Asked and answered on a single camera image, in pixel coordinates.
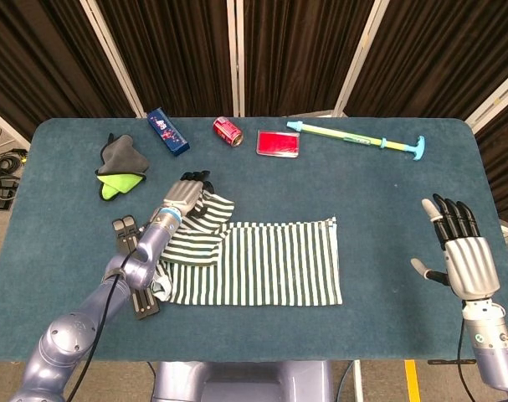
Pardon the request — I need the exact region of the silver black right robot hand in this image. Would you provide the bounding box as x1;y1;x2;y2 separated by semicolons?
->
410;193;501;302

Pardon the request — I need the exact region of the red soda can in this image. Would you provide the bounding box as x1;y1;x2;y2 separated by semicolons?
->
213;116;244;148

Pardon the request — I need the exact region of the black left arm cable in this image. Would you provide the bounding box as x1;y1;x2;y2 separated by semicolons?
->
64;246;144;402

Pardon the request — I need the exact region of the black floor cable bundle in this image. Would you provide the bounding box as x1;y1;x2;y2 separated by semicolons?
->
0;119;28;210

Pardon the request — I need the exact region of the black folding laptop stand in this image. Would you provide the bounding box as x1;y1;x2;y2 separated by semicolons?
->
111;214;161;322

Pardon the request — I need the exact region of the white table leg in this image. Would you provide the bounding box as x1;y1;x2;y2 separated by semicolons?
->
352;359;364;402

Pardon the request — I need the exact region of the red ink pad case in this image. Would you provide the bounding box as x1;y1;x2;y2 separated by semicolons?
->
255;129;301;160

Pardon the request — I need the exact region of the green blue toy water pump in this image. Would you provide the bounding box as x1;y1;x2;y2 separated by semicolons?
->
286;120;427;162

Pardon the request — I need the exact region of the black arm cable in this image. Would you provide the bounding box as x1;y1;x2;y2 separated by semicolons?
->
456;322;476;402
64;246;144;402

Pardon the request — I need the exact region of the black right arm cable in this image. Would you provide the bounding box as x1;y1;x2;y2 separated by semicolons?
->
456;322;476;402

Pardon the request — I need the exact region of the grey-blue robot torso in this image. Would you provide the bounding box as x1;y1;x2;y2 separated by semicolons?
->
151;359;336;402

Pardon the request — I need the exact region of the dark blue rectangular box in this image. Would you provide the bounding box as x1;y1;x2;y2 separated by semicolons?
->
146;107;191;158

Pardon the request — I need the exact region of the green grey microfiber cloth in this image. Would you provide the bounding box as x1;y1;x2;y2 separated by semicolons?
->
94;132;151;202

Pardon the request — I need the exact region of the yellow floor tape strip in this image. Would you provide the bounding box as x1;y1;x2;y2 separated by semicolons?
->
403;358;420;402

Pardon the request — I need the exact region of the dark brown pleated curtain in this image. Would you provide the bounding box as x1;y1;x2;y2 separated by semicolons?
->
345;0;508;121
0;0;138;142
473;98;508;227
243;0;377;118
95;0;239;118

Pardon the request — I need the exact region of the white partition frame post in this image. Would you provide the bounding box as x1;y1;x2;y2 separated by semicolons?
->
0;102;32;152
334;0;392;118
226;0;246;118
80;0;148;119
464;77;508;131

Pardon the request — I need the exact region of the blue cable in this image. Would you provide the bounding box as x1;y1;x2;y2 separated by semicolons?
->
336;359;357;402

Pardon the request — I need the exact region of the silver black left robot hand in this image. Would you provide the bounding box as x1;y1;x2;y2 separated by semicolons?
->
163;169;215;219

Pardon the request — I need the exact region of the green white striped T-shirt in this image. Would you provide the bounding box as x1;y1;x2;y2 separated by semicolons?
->
151;193;344;310

